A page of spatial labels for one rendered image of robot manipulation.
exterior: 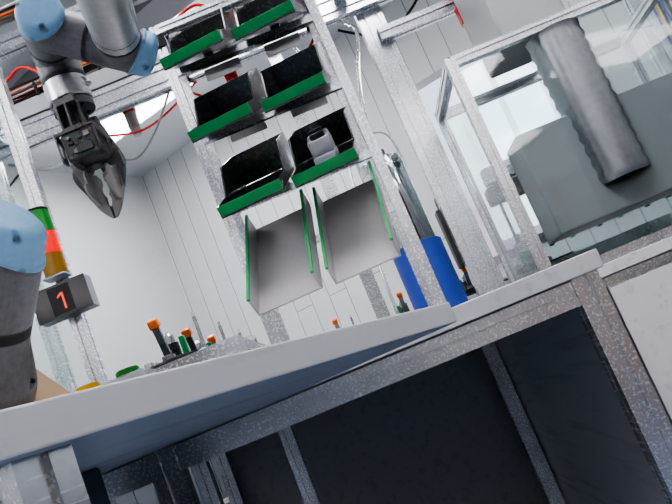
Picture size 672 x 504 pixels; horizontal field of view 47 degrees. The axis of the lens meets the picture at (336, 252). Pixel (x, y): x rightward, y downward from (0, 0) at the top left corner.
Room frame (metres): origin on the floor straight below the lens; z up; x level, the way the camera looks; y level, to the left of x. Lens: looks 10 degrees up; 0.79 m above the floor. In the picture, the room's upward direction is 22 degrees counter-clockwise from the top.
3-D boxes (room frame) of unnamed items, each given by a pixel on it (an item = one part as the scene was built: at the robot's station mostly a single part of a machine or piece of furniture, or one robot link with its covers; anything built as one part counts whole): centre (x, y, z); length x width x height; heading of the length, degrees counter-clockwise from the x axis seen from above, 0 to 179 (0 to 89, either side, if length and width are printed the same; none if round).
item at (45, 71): (1.25, 0.32, 1.53); 0.09 x 0.08 x 0.11; 14
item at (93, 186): (1.25, 0.34, 1.27); 0.06 x 0.03 x 0.09; 0
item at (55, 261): (1.59, 0.56, 1.29); 0.05 x 0.05 x 0.05
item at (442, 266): (2.27, -0.22, 1.00); 0.16 x 0.16 x 0.27
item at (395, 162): (2.27, -0.22, 1.32); 0.14 x 0.14 x 0.38
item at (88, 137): (1.24, 0.32, 1.37); 0.09 x 0.08 x 0.12; 0
